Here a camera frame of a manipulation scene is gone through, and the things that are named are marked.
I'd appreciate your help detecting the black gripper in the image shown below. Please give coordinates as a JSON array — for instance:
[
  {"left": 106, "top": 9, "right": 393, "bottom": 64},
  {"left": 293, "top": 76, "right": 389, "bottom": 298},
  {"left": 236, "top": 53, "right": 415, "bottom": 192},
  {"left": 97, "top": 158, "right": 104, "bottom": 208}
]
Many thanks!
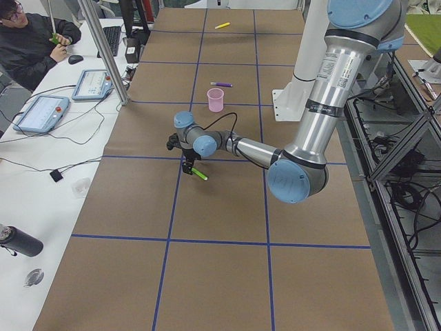
[{"left": 182, "top": 148, "right": 201, "bottom": 174}]

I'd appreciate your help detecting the green highlighter pen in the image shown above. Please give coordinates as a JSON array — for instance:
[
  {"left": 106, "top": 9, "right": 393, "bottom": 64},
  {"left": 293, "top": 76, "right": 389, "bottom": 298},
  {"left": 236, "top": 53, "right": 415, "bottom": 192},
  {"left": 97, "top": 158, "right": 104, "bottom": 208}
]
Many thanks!
[{"left": 191, "top": 168, "right": 208, "bottom": 181}]

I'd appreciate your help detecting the purple highlighter pen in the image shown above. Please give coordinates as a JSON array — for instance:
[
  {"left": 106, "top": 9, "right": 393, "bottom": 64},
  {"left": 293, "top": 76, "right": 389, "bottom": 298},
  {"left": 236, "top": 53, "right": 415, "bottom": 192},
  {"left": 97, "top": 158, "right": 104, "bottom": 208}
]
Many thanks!
[{"left": 210, "top": 82, "right": 233, "bottom": 88}]

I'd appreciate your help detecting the yellow highlighter pen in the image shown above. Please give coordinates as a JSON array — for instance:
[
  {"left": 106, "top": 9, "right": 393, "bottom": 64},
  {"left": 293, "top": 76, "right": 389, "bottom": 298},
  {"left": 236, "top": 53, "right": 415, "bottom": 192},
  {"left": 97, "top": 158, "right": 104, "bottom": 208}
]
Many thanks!
[{"left": 214, "top": 22, "right": 231, "bottom": 30}]

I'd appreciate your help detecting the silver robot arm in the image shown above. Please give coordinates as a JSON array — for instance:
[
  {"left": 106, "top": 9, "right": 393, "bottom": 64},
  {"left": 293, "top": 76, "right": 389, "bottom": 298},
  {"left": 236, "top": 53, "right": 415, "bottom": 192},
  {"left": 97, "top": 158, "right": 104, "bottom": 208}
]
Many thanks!
[{"left": 167, "top": 1, "right": 407, "bottom": 203}]

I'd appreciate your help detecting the pink mesh pen holder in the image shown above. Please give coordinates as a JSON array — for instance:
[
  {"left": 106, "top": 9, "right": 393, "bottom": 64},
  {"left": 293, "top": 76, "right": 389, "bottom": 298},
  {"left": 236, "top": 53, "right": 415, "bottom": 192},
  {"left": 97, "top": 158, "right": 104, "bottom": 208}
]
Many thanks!
[{"left": 207, "top": 88, "right": 224, "bottom": 112}]

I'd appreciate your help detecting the far teach pendant tablet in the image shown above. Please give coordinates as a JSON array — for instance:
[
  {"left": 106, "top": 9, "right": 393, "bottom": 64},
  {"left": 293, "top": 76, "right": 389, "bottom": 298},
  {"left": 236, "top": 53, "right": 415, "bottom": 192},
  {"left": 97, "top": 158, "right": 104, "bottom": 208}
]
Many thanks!
[{"left": 72, "top": 69, "right": 113, "bottom": 101}]

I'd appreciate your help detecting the teach pendant tablet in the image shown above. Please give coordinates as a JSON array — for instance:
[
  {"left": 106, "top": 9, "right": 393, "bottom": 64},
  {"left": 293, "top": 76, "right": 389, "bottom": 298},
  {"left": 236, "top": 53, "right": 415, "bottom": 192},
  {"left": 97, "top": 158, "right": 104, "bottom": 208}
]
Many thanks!
[
  {"left": 72, "top": 69, "right": 113, "bottom": 101},
  {"left": 13, "top": 95, "right": 70, "bottom": 133}
]

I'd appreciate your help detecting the small black box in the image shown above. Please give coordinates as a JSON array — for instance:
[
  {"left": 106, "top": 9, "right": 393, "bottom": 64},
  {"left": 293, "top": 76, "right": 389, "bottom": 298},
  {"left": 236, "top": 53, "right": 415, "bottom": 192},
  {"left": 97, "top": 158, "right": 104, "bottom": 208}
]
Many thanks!
[{"left": 50, "top": 169, "right": 63, "bottom": 183}]

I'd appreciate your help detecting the black rectangular device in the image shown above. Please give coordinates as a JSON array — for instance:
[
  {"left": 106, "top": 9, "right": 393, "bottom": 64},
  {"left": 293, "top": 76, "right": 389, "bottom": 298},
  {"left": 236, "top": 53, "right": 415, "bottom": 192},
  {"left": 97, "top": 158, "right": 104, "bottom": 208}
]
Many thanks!
[{"left": 125, "top": 38, "right": 141, "bottom": 63}]

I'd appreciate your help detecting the near teach pendant tablet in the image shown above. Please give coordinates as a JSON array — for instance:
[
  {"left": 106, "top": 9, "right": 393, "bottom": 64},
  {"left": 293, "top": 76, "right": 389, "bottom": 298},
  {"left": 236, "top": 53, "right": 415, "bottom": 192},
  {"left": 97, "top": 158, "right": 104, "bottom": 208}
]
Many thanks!
[{"left": 13, "top": 95, "right": 70, "bottom": 133}]

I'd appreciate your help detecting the black keyboard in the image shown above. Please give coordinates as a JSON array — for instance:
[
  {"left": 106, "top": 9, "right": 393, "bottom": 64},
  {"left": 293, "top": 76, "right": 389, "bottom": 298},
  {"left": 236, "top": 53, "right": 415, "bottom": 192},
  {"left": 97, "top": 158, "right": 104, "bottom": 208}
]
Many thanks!
[{"left": 103, "top": 26, "right": 121, "bottom": 57}]

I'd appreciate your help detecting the black computer mouse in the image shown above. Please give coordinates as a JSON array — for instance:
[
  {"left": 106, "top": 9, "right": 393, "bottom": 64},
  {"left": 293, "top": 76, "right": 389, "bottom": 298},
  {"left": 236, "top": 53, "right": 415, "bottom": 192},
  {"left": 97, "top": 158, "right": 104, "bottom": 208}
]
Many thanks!
[{"left": 68, "top": 54, "right": 83, "bottom": 65}]

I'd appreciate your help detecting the black water bottle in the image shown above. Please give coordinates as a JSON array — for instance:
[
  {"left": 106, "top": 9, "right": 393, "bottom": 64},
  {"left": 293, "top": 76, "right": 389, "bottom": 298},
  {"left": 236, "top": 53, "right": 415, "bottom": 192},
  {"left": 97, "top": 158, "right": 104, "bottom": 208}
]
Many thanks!
[{"left": 1, "top": 224, "right": 43, "bottom": 257}]

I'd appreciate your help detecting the person in black jacket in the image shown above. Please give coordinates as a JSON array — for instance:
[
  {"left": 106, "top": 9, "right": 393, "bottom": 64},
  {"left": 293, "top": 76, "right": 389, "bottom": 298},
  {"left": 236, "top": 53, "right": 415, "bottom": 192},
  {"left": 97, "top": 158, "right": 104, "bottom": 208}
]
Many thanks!
[{"left": 1, "top": 1, "right": 81, "bottom": 91}]

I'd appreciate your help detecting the black camera cable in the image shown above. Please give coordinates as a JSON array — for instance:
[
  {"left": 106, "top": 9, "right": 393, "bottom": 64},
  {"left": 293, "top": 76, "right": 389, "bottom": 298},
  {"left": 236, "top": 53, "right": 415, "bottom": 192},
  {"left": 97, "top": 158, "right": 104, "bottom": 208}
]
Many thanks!
[{"left": 203, "top": 112, "right": 238, "bottom": 133}]

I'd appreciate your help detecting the aluminium frame post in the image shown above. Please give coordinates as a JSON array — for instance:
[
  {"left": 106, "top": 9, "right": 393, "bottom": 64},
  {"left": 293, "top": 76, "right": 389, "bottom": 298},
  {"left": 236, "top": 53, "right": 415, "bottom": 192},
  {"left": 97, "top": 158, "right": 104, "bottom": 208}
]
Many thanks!
[{"left": 78, "top": 0, "right": 129, "bottom": 106}]

